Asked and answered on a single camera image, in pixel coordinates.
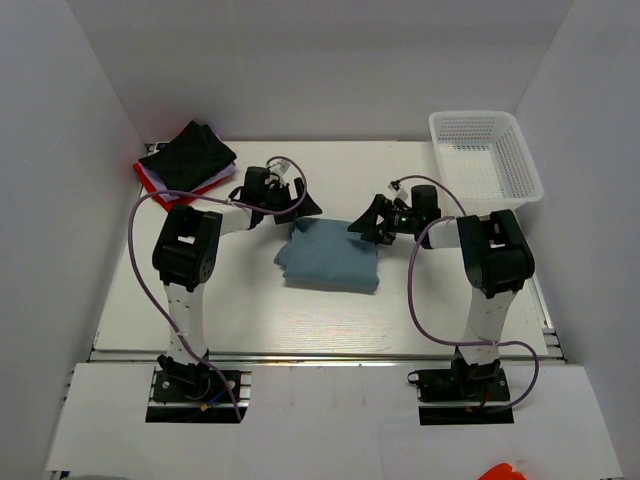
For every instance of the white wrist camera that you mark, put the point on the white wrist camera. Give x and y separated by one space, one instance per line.
278 165
397 191

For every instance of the red folded t-shirt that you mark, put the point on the red folded t-shirt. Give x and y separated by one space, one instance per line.
152 182

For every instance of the white plastic basket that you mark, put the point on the white plastic basket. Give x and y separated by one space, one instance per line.
483 158

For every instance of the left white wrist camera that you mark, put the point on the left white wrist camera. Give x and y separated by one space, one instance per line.
278 165

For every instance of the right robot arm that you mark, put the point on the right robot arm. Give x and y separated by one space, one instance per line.
497 263

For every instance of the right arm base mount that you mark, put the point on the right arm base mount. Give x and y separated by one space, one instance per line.
445 400

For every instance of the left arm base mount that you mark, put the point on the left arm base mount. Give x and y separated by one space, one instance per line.
208 401

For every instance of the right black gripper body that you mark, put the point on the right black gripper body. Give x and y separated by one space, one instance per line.
404 221

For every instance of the teal blue t-shirt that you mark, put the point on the teal blue t-shirt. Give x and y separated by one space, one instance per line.
323 253

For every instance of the black folded t-shirt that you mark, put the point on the black folded t-shirt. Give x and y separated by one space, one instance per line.
193 156

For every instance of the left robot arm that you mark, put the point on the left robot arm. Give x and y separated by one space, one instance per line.
185 256

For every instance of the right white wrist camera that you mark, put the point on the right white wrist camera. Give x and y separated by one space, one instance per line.
397 191

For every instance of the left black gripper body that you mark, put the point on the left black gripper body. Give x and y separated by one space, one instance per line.
277 199

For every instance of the orange object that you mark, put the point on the orange object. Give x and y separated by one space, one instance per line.
502 471

